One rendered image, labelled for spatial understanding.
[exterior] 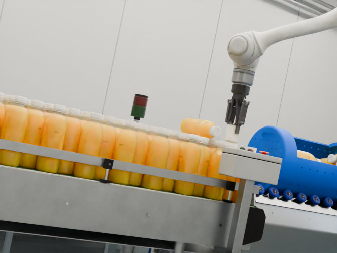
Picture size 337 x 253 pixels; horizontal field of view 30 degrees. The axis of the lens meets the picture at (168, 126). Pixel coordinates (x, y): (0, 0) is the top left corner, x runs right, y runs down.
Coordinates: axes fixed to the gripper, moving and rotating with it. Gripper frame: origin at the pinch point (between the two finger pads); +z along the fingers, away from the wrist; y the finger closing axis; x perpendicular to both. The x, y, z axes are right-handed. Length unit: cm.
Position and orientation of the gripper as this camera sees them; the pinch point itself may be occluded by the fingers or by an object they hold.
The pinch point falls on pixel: (232, 133)
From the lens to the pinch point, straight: 258.2
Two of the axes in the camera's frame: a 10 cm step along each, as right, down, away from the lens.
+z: -1.9, 9.8, -0.2
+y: -4.5, -0.6, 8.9
